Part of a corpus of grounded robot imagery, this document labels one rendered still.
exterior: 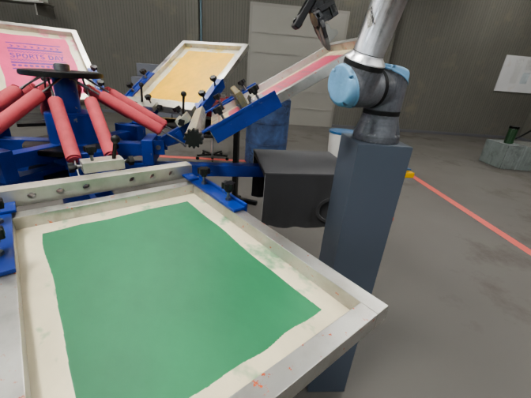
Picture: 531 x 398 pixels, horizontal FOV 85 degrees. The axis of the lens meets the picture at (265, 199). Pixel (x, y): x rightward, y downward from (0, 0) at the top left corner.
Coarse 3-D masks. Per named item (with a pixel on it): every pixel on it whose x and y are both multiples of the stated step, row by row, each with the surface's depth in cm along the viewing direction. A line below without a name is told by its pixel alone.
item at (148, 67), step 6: (138, 66) 698; (144, 66) 699; (150, 66) 660; (156, 66) 661; (138, 72) 703; (150, 72) 665; (132, 78) 668; (138, 78) 669; (162, 114) 703; (168, 114) 704; (168, 120) 745
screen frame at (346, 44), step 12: (324, 48) 162; (336, 48) 154; (348, 48) 140; (300, 60) 166; (312, 60) 164; (336, 60) 114; (288, 72) 164; (312, 72) 118; (324, 72) 115; (264, 84) 165; (300, 84) 116; (312, 84) 116; (288, 96) 117; (228, 108) 167; (216, 120) 136
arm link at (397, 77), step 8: (384, 72) 86; (392, 72) 86; (400, 72) 86; (408, 72) 87; (392, 80) 86; (400, 80) 87; (408, 80) 88; (392, 88) 86; (400, 88) 88; (384, 96) 87; (392, 96) 88; (400, 96) 89; (376, 104) 89; (384, 104) 90; (392, 104) 90; (400, 104) 91
